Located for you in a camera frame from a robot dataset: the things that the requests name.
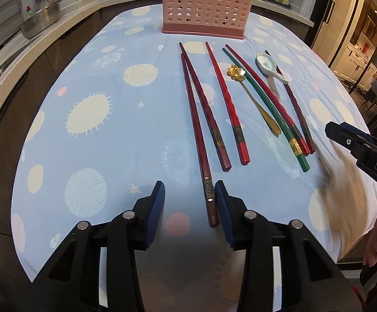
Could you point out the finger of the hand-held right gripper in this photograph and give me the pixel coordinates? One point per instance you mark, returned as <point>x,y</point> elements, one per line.
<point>341,135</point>

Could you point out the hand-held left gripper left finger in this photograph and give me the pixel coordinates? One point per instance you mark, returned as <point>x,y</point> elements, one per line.
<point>154,216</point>

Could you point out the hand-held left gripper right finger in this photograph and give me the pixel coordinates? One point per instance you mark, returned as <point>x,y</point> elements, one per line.
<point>222,216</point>

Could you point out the bright red chopstick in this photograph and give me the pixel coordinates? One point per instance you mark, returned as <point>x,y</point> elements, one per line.
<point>304,148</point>
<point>226,104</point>

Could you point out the dark brown chopstick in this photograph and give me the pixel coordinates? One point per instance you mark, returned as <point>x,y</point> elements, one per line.
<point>300,117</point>

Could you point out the green chopstick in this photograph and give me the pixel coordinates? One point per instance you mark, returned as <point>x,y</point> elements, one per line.
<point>303,164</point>

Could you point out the dark red chopstick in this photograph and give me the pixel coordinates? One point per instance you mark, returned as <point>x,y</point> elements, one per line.
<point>197,136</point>
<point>218,139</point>

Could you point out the white ceramic spoon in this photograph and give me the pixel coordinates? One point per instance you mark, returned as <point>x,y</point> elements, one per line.
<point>265,61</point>

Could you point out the gold flower spoon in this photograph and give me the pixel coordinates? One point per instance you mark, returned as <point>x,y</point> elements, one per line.
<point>235,73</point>

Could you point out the pink perforated utensil basket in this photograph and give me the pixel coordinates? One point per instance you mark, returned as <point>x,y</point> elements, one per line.
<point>201,6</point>

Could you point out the blue planet print tablecloth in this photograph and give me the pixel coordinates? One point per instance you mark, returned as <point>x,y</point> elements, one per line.
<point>110,136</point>

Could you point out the metal colander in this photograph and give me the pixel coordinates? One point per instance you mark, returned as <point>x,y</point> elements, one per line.
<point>40,22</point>

